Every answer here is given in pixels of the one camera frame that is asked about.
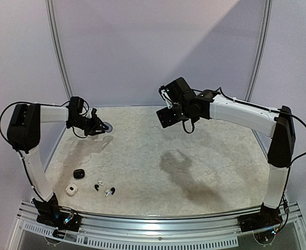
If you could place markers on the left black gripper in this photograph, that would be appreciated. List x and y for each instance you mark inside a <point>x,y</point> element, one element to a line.
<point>96,125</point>

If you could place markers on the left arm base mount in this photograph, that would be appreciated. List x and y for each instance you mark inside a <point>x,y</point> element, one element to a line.
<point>62,218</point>

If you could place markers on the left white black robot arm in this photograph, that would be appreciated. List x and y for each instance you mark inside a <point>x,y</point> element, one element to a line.
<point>24,134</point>

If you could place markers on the black earbud right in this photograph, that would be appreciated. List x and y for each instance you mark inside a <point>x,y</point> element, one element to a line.
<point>112,191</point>

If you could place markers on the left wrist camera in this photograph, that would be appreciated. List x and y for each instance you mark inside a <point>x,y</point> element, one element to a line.
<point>91,114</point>

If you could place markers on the left aluminium frame post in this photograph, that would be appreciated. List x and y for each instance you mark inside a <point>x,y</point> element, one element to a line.
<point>50,9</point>

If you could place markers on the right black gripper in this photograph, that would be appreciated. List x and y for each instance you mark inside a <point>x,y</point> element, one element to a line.
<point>166,117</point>

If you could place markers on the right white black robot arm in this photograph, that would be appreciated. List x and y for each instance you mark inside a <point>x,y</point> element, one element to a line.
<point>184,104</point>

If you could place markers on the aluminium frame post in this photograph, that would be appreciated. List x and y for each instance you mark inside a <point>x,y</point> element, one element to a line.
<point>260,49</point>
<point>50,9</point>

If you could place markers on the white earbud charging case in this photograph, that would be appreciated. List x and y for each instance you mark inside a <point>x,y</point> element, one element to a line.
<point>71,189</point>

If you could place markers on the right aluminium frame post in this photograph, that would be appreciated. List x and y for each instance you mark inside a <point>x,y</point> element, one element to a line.
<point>260,49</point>

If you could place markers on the aluminium front rail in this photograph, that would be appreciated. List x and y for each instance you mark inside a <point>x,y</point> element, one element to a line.
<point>216,231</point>

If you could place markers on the black earbud charging case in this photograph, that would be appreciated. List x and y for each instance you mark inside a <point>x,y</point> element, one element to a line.
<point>78,174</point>

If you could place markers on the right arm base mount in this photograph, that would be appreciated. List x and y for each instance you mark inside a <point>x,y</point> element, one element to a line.
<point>269,220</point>

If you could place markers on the purple earbud charging case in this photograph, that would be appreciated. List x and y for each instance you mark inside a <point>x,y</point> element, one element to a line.
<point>107,126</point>

